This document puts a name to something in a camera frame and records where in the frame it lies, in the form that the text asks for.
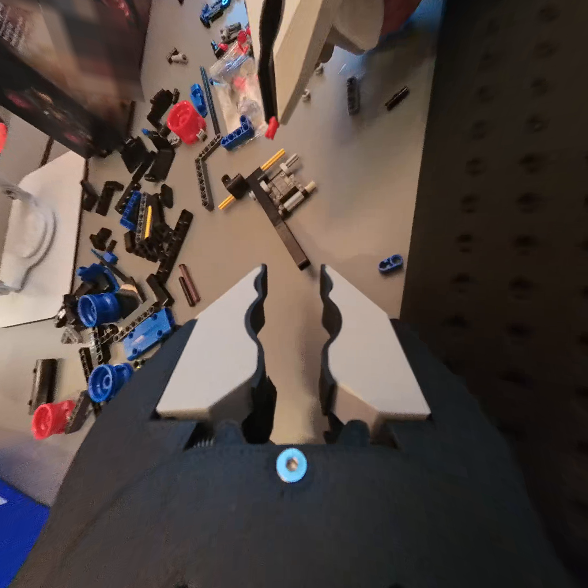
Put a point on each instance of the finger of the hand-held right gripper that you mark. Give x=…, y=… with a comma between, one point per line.
x=268, y=69
x=303, y=46

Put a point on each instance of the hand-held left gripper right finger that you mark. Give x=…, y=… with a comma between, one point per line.
x=372, y=367

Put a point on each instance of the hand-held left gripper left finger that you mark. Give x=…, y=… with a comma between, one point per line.
x=211, y=367

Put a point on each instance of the red connector pin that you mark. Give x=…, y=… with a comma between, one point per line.
x=272, y=127

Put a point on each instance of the black beam assembly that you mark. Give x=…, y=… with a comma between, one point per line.
x=275, y=216

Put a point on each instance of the person's right hand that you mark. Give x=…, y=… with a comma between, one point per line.
x=397, y=13

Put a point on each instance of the clear plastic bag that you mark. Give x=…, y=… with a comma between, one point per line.
x=234, y=78

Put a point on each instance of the long black axle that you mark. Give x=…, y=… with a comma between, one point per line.
x=210, y=101

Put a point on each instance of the grey thin beam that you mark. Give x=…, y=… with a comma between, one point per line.
x=353, y=95

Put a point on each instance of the blue flat panel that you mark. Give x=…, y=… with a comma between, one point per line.
x=149, y=333

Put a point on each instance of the blue L-shaped beam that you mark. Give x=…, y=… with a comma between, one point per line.
x=236, y=135

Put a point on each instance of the blue curved panel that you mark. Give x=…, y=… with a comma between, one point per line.
x=198, y=99

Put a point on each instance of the short black axle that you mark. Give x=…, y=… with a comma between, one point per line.
x=186, y=291

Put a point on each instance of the pile of small connector pins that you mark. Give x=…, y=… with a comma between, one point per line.
x=213, y=9

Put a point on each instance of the black connector pin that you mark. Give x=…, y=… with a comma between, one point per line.
x=397, y=98

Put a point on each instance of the brown axle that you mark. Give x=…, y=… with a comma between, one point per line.
x=192, y=285

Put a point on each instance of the grey axle pin with connector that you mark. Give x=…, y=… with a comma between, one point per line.
x=177, y=56

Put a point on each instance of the dark grey thin liftarm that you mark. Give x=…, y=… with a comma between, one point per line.
x=209, y=147

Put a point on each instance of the red wheel rim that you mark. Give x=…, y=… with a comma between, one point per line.
x=50, y=419
x=184, y=121

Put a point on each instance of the blue wheel rim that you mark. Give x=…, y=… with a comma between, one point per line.
x=108, y=382
x=99, y=308

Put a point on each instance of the small blue two-hole beam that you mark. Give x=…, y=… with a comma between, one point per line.
x=391, y=264

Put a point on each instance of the black bent beam cluster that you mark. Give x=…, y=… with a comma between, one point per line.
x=158, y=105

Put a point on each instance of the thin black axle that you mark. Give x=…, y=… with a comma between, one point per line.
x=120, y=275

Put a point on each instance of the long grey beam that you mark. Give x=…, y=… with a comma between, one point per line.
x=204, y=183

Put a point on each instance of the pile of black beams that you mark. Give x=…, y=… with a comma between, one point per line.
x=177, y=239

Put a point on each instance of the light grey L-shaped liftarm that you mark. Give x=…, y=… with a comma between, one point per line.
x=71, y=336

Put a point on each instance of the black curved panel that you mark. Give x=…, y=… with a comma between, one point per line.
x=160, y=165

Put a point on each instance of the blue angled panel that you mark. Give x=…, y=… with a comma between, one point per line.
x=96, y=274

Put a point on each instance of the small blue connector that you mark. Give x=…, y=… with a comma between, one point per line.
x=110, y=257

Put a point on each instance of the yellow axle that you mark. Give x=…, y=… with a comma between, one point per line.
x=148, y=223

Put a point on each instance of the black flat panel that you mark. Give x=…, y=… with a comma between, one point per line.
x=133, y=154

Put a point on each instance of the dark grey beam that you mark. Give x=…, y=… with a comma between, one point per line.
x=141, y=216

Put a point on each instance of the dark grey connector piece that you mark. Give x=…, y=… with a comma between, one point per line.
x=43, y=386

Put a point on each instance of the white booklet stand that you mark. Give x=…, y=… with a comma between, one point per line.
x=50, y=275

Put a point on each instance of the black perforated panel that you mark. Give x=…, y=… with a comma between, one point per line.
x=505, y=229

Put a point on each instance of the building set box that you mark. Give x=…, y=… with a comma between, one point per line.
x=59, y=69

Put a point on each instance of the blue plastic bin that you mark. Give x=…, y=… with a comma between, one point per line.
x=18, y=542

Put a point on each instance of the red object under table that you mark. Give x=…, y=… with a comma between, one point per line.
x=2, y=137

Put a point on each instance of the black frame subassembly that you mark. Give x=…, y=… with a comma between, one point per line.
x=64, y=305

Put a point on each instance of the blue frame beam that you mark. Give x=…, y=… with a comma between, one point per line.
x=131, y=209

